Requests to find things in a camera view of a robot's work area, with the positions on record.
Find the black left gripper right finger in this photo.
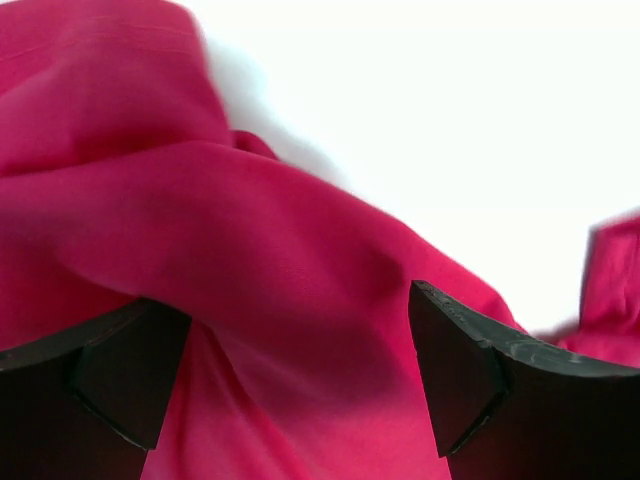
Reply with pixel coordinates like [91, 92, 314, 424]
[409, 281, 639, 479]

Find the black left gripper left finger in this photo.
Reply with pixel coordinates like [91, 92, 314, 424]
[1, 299, 191, 480]

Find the red t shirt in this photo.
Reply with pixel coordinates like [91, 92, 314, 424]
[0, 0, 640, 480]

